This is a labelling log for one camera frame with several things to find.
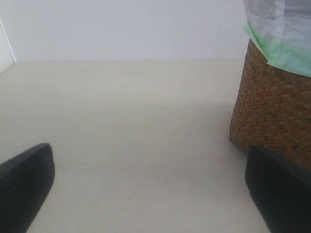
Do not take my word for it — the woven brown wicker basket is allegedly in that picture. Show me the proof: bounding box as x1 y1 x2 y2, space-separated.
229 41 311 169

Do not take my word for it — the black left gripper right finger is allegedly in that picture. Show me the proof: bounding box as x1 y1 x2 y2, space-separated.
245 146 311 233

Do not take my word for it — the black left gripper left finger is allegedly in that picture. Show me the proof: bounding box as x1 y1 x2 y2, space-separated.
0 143 55 233

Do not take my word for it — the white green plastic bin liner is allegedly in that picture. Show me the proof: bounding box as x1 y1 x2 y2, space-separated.
243 0 311 77

